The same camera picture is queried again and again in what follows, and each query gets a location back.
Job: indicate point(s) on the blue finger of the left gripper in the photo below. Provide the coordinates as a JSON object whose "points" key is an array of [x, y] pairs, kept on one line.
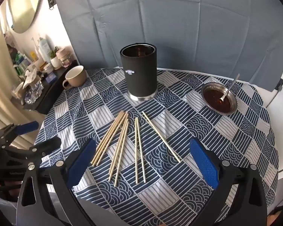
{"points": [[27, 128], [46, 147]]}

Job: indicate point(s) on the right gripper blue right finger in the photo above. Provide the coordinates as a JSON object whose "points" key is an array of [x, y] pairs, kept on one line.
{"points": [[205, 162]]}

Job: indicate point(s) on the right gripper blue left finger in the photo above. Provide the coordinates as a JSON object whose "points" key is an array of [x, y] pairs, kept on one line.
{"points": [[77, 163]]}

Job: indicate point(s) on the bamboo chopstick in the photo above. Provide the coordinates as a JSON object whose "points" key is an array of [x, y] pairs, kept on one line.
{"points": [[111, 138], [117, 150], [106, 137], [121, 152]]}

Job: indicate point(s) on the crumpled foil wrapper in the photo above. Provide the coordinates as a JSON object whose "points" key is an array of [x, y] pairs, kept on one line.
{"points": [[34, 93]]}

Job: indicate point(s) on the blue patterned tablecloth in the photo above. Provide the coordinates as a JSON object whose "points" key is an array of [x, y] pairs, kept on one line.
{"points": [[175, 190]]}

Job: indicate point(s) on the blue small box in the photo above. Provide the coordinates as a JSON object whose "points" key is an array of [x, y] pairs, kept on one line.
{"points": [[51, 78]]}

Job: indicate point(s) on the metal spoon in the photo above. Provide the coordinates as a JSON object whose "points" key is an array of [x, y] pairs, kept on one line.
{"points": [[229, 88]]}

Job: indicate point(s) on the steel sauce bowl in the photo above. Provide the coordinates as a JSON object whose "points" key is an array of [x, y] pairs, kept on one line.
{"points": [[219, 99]]}

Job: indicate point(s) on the small potted plant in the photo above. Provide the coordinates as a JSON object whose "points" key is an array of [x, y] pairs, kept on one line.
{"points": [[56, 63]]}

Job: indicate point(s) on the beige ceramic mug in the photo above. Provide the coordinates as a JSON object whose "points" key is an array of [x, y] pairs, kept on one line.
{"points": [[76, 77]]}

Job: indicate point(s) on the white lotion bottle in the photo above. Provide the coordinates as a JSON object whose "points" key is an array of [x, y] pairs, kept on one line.
{"points": [[44, 47]]}

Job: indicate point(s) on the pink glass jar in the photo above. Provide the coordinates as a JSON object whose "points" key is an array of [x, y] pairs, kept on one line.
{"points": [[64, 56]]}

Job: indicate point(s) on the black backdrop clamp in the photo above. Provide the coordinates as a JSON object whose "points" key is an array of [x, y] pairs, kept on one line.
{"points": [[279, 85]]}

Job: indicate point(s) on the black cylindrical utensil holder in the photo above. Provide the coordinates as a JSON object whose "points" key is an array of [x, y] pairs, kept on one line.
{"points": [[139, 63]]}

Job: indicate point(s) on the grey-blue backdrop cloth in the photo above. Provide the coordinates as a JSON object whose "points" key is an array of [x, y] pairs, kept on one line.
{"points": [[221, 37]]}

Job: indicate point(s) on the oval wall mirror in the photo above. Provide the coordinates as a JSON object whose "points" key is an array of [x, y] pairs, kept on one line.
{"points": [[20, 14]]}

